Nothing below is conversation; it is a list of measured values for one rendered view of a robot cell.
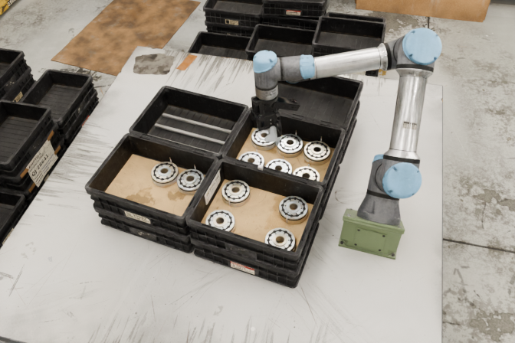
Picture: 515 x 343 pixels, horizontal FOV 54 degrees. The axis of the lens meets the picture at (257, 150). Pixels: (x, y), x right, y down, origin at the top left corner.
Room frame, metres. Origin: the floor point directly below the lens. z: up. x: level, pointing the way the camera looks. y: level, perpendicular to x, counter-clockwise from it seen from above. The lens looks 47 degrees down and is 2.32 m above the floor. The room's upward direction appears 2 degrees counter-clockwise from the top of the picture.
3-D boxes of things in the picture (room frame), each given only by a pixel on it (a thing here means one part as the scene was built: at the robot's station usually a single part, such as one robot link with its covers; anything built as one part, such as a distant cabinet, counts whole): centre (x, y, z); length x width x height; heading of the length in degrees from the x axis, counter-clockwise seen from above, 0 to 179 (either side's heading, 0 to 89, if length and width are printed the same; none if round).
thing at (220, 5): (3.07, 0.10, 0.31); 0.40 x 0.30 x 0.34; 74
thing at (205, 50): (2.69, 0.20, 0.26); 0.40 x 0.30 x 0.23; 74
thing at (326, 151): (1.32, -0.23, 0.86); 0.10 x 0.10 x 0.01
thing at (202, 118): (1.46, 0.26, 0.87); 0.40 x 0.30 x 0.11; 67
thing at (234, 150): (1.30, -0.10, 0.87); 0.40 x 0.30 x 0.11; 67
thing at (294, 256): (1.03, 0.01, 0.92); 0.40 x 0.30 x 0.02; 67
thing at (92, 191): (1.18, 0.38, 0.92); 0.40 x 0.30 x 0.02; 67
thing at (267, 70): (1.28, -0.04, 1.30); 0.09 x 0.08 x 0.11; 92
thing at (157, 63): (2.12, 0.52, 0.71); 0.22 x 0.19 x 0.01; 74
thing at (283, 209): (1.05, -0.12, 0.86); 0.10 x 0.10 x 0.01
